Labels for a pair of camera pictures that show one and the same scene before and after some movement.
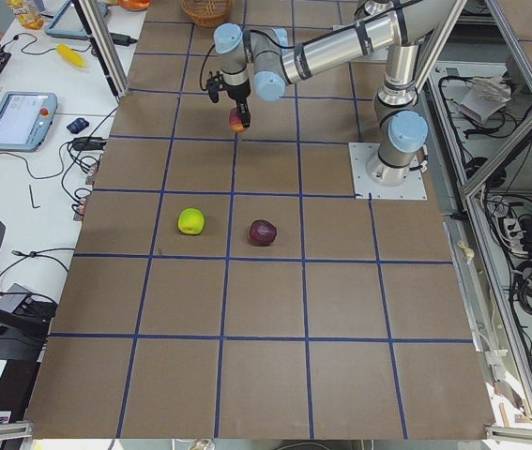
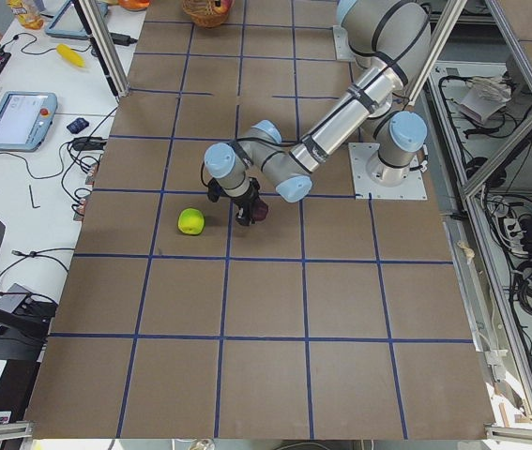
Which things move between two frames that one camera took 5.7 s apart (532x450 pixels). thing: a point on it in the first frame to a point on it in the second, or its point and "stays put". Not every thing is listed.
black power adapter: [122, 39] stays put
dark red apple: [262, 232] to [260, 210]
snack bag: [28, 13] stays put
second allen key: [32, 199] stays put
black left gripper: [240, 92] to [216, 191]
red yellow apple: [235, 120] to [226, 7]
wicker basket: [207, 13] stays put
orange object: [134, 5] stays put
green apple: [191, 221] stays put
